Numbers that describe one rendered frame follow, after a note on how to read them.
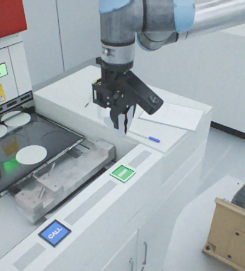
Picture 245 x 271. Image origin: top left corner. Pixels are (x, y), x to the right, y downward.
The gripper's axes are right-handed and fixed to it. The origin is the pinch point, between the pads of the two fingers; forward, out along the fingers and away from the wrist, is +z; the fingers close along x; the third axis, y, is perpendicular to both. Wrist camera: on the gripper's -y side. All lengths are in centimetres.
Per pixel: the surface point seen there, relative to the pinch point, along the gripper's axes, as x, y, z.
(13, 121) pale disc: -3, 56, 20
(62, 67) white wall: -162, 206, 96
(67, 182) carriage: 6.8, 16.8, 22.1
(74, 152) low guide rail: -8.2, 28.8, 25.3
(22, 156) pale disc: 8.5, 36.2, 20.3
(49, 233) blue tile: 26.7, 1.3, 13.7
